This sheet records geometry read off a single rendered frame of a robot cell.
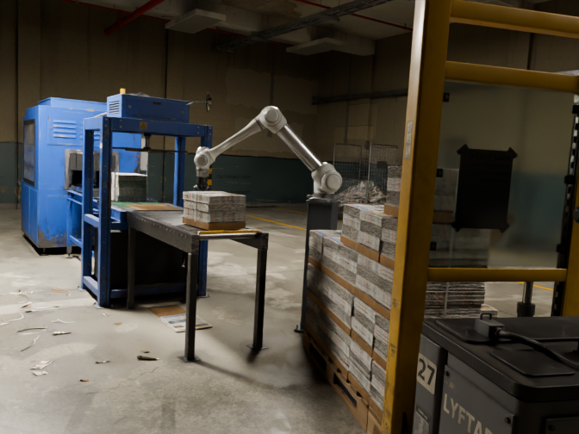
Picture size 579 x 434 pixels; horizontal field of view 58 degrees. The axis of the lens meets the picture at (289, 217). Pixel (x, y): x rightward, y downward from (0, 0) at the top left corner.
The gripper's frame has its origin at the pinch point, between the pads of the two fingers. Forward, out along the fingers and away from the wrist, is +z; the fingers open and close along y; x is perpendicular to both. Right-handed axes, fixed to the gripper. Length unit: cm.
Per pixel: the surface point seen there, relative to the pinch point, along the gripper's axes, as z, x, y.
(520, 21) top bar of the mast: -88, -237, 9
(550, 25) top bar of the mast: -88, -241, 20
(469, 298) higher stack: 19, -210, 31
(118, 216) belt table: 19, 88, -34
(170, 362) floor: 93, -50, -40
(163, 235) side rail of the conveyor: 20.6, -4.5, -29.6
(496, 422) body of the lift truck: 28, -274, -40
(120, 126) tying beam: -55, 82, -36
